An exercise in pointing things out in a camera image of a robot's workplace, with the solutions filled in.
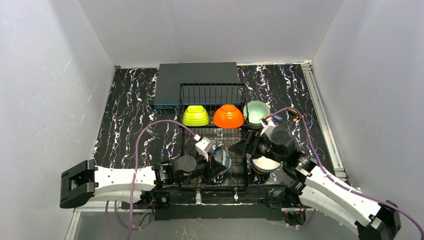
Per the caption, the blue patterned bowl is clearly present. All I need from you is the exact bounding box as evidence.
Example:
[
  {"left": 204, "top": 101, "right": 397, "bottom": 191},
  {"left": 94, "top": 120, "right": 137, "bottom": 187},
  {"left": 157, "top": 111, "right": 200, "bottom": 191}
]
[{"left": 212, "top": 145, "right": 232, "bottom": 175}]

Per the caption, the orange white bowl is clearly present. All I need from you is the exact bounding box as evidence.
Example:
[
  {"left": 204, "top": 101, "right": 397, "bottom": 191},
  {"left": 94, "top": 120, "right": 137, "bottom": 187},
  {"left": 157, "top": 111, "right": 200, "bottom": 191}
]
[{"left": 212, "top": 104, "right": 244, "bottom": 129}]

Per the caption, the green white bowl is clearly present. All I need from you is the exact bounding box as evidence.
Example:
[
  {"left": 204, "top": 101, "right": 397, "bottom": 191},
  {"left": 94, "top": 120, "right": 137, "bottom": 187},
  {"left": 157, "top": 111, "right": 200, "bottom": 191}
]
[{"left": 182, "top": 105, "right": 210, "bottom": 127}]

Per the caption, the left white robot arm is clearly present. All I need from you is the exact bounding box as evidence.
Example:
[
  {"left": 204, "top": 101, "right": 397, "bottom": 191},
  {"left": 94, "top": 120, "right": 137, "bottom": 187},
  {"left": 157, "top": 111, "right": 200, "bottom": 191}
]
[{"left": 59, "top": 147, "right": 232, "bottom": 209}]

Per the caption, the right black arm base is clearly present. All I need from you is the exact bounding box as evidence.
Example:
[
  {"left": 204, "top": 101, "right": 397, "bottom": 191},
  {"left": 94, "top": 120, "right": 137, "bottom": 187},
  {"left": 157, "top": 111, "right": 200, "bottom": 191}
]
[{"left": 256, "top": 180, "right": 317, "bottom": 229}]

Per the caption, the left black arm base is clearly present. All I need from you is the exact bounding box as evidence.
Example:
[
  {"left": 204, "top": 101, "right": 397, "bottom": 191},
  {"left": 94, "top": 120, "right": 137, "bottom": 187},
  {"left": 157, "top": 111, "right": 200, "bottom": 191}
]
[{"left": 120, "top": 190, "right": 171, "bottom": 222}]

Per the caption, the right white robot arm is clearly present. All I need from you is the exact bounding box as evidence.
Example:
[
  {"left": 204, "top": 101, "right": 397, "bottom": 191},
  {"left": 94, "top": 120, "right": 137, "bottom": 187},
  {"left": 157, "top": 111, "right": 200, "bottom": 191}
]
[{"left": 229, "top": 130, "right": 401, "bottom": 240}]

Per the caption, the dark striped white bowl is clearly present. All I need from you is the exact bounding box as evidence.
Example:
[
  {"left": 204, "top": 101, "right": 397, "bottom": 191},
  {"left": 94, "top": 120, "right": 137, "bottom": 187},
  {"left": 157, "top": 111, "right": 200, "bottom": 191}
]
[{"left": 250, "top": 156, "right": 282, "bottom": 175}]

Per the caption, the blue red screwdriver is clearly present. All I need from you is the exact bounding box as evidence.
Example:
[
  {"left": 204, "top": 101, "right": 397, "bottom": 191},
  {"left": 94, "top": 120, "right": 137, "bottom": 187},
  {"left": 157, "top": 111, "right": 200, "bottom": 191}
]
[{"left": 271, "top": 115, "right": 284, "bottom": 123}]

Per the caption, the pale green bowl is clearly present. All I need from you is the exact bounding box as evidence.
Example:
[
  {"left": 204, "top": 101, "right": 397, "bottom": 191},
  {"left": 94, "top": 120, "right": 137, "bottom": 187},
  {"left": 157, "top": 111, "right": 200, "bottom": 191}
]
[{"left": 243, "top": 100, "right": 271, "bottom": 130}]

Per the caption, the dark grey flat box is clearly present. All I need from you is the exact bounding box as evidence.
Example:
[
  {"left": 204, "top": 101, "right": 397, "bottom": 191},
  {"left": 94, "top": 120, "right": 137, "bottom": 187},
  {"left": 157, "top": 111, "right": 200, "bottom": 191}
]
[{"left": 152, "top": 62, "right": 239, "bottom": 110}]

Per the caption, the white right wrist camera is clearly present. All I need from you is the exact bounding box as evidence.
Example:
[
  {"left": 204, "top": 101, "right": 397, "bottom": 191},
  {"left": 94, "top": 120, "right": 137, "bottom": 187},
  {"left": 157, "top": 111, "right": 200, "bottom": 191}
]
[{"left": 260, "top": 115, "right": 276, "bottom": 137}]

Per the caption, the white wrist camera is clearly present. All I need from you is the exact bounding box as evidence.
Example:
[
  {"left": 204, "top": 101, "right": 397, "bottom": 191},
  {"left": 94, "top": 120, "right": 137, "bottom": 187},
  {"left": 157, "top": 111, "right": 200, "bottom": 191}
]
[
  {"left": 194, "top": 134, "right": 217, "bottom": 162},
  {"left": 260, "top": 115, "right": 276, "bottom": 137}
]

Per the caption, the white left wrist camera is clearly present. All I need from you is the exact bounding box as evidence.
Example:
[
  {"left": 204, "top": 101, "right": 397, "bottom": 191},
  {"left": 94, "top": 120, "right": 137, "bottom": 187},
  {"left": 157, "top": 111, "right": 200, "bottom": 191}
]
[{"left": 194, "top": 134, "right": 217, "bottom": 162}]

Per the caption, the yellow black T-handle hex key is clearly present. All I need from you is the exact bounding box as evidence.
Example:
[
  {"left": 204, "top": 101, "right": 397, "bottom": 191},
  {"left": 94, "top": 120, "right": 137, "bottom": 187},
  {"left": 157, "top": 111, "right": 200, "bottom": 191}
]
[{"left": 287, "top": 109, "right": 304, "bottom": 129}]

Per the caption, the black wire dish rack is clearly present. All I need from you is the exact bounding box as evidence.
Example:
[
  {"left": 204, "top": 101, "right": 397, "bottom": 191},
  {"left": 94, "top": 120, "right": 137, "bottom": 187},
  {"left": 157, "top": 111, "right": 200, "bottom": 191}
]
[{"left": 175, "top": 83, "right": 248, "bottom": 192}]

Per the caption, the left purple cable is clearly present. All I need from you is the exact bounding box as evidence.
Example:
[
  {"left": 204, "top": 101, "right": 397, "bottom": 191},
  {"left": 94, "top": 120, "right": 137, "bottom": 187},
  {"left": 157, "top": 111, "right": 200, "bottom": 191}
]
[{"left": 105, "top": 119, "right": 201, "bottom": 240}]

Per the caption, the purple cable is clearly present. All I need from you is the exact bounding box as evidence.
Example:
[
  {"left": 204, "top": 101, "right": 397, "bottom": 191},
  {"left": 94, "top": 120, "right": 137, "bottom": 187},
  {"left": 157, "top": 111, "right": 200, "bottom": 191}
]
[
  {"left": 271, "top": 106, "right": 424, "bottom": 229},
  {"left": 105, "top": 119, "right": 201, "bottom": 240}
]

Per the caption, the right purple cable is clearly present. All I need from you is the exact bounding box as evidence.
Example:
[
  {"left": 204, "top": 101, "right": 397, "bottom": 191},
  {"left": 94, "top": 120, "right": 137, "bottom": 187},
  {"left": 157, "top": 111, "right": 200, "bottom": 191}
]
[{"left": 271, "top": 106, "right": 424, "bottom": 229}]

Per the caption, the aluminium table edge rail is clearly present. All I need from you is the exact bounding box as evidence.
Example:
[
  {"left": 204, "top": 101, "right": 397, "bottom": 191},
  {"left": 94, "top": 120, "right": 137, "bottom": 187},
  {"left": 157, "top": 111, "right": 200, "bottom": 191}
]
[{"left": 300, "top": 61, "right": 348, "bottom": 182}]

